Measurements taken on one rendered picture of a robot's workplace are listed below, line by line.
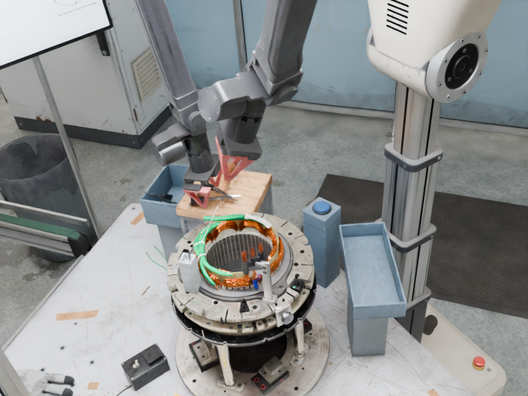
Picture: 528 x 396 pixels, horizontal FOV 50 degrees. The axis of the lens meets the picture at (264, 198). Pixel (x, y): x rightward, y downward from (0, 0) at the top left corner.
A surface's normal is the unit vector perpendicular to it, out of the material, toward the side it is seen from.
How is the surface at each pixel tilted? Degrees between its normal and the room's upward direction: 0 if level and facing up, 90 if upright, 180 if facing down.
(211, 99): 74
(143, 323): 0
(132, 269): 0
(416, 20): 90
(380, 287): 0
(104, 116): 90
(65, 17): 83
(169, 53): 91
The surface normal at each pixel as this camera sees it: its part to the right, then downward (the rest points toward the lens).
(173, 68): 0.48, 0.54
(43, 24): 0.65, 0.34
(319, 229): -0.65, 0.52
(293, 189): -0.07, -0.77
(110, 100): -0.36, 0.62
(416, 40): -0.85, 0.39
